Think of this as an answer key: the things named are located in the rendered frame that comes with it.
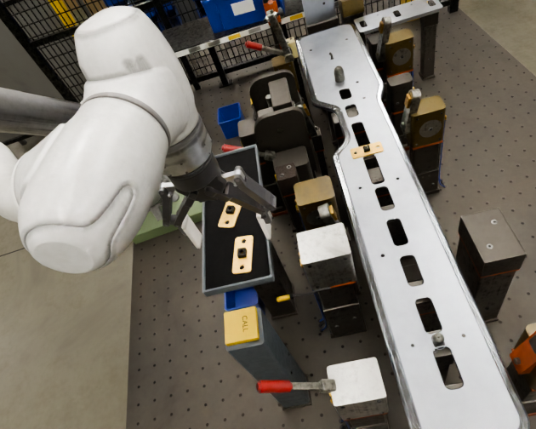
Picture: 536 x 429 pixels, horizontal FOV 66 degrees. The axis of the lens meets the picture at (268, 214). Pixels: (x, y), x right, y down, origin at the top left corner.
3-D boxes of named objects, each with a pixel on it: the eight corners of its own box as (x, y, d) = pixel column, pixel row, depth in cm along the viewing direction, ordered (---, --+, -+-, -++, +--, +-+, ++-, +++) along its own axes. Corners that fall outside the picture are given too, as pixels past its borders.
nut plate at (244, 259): (251, 272, 77) (249, 269, 77) (232, 274, 78) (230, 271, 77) (253, 236, 83) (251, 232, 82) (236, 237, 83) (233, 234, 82)
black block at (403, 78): (421, 147, 145) (424, 77, 123) (393, 155, 147) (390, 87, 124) (416, 138, 148) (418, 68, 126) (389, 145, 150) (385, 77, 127)
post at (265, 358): (311, 404, 104) (265, 345, 70) (282, 409, 105) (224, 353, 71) (307, 374, 109) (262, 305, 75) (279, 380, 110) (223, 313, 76)
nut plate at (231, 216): (234, 228, 85) (231, 225, 84) (217, 227, 86) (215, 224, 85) (244, 197, 90) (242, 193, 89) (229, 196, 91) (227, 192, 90)
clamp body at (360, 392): (393, 437, 95) (387, 398, 68) (343, 445, 97) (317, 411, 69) (384, 403, 100) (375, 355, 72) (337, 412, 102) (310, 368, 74)
